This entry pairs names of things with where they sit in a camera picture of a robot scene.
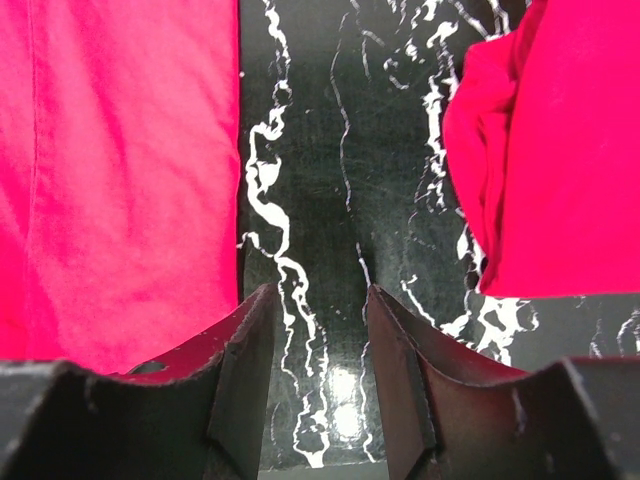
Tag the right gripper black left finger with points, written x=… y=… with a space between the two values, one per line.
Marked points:
x=195 y=412

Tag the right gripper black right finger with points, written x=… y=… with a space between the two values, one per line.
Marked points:
x=448 y=412

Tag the magenta t-shirt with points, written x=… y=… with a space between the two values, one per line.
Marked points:
x=119 y=177

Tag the folded dark pink t-shirt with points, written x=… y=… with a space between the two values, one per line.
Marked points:
x=542 y=141

